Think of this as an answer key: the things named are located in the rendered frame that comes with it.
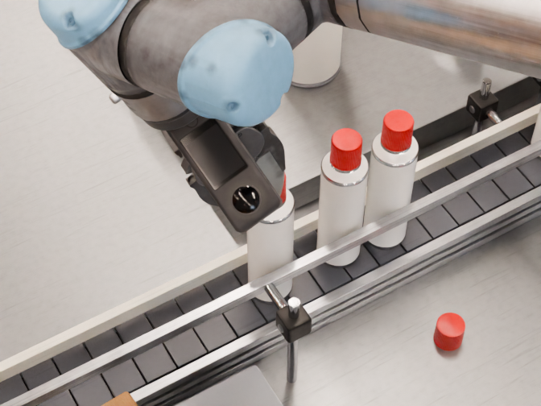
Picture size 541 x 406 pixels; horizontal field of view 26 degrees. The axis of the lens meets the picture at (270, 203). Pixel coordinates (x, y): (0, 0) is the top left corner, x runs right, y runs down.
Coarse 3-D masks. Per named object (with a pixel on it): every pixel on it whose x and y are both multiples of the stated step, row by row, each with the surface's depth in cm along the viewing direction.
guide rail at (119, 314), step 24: (528, 120) 148; (456, 144) 145; (480, 144) 146; (432, 168) 144; (312, 216) 138; (216, 264) 134; (240, 264) 136; (168, 288) 132; (120, 312) 130; (144, 312) 132; (72, 336) 128; (24, 360) 126
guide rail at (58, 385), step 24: (504, 168) 137; (456, 192) 135; (408, 216) 133; (336, 240) 130; (360, 240) 131; (288, 264) 128; (312, 264) 129; (240, 288) 126; (192, 312) 124; (216, 312) 125; (144, 336) 123; (168, 336) 123; (96, 360) 121; (120, 360) 122; (48, 384) 119; (72, 384) 120
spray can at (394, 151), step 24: (384, 120) 125; (408, 120) 125; (384, 144) 126; (408, 144) 126; (384, 168) 128; (408, 168) 128; (384, 192) 131; (408, 192) 132; (384, 216) 134; (384, 240) 138
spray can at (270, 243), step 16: (288, 192) 124; (288, 208) 123; (272, 224) 122; (288, 224) 124; (256, 240) 125; (272, 240) 125; (288, 240) 126; (256, 256) 128; (272, 256) 127; (288, 256) 129; (256, 272) 130; (288, 288) 134
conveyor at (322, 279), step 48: (528, 144) 149; (432, 192) 145; (480, 192) 145; (336, 288) 136; (96, 336) 132; (192, 336) 132; (240, 336) 132; (0, 384) 128; (96, 384) 128; (144, 384) 129
